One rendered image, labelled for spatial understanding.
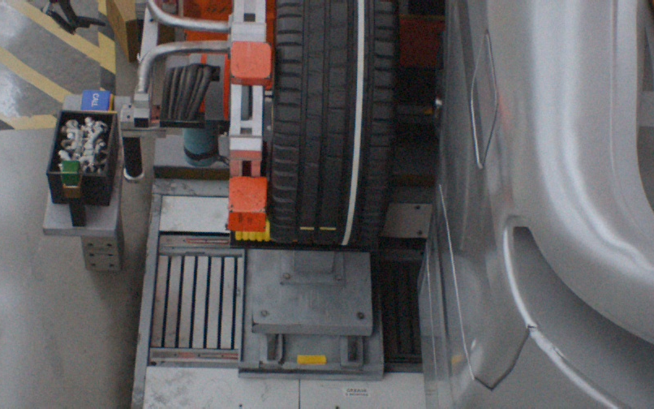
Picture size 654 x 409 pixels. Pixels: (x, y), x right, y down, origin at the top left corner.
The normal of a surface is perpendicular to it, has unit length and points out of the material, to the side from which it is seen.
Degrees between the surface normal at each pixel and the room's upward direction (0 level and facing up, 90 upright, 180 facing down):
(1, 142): 0
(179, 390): 0
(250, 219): 90
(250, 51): 35
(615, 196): 20
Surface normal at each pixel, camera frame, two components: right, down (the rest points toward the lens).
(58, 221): 0.06, -0.61
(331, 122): 0.04, 0.28
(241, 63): 0.05, -0.04
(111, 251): 0.00, 0.79
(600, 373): 0.27, -0.49
